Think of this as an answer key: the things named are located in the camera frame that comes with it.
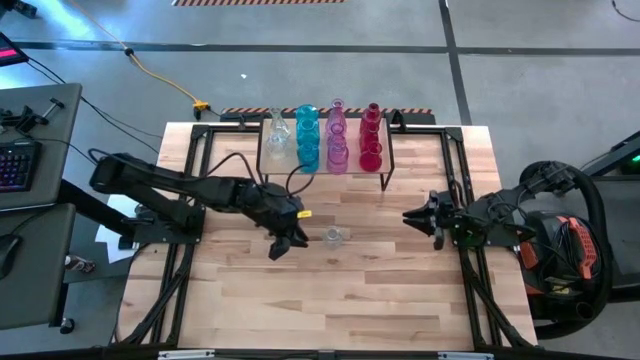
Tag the monitor with red screen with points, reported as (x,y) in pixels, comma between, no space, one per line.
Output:
(10,52)

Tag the red bulb glass vase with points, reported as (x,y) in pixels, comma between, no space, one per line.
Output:
(370,160)

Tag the yellow tape tag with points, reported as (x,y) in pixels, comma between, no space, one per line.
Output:
(304,214)

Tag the grey desk with mouse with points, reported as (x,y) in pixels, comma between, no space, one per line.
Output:
(40,280)

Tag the dark grey side table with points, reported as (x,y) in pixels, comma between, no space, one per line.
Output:
(625,225)

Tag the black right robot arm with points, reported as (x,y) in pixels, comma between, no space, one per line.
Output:
(520,200)

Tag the silver bracket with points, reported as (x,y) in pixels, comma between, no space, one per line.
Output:
(465,356)
(185,355)

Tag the small dark bottle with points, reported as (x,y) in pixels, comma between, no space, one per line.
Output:
(80,263)

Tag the teal square glass vase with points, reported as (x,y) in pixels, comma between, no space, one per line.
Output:
(307,132)

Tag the tall red ribbed vase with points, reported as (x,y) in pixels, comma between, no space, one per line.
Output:
(371,112)

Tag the clear flask-shaped glass vase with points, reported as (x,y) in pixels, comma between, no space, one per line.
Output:
(277,122)

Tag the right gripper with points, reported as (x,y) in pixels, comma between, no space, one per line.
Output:
(455,215)

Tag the black clamp tool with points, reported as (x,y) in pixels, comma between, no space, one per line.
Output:
(27,120)

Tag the grey desk with keyboard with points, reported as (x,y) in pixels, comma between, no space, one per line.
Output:
(60,150)

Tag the black computer mouse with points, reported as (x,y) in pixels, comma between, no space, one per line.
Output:
(7,255)

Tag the orange and black device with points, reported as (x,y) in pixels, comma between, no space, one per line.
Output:
(582,245)

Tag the black desk support beam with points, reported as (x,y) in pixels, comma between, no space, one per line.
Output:
(95,207)

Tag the wooden shelf with black frame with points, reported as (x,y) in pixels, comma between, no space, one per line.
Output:
(320,170)

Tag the wide pink ribbed vase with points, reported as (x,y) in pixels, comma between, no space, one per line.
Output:
(338,160)

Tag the black keyboard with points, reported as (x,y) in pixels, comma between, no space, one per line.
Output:
(17,165)

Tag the black box with green lights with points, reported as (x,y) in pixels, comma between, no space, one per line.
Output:
(634,161)

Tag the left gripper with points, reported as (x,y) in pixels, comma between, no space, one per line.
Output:
(275,207)

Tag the white paper sheet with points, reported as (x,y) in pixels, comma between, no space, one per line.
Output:
(114,250)

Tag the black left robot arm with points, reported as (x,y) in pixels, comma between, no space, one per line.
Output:
(165,182)

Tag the clear ribbed glass jar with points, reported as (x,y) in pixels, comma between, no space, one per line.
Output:
(332,237)

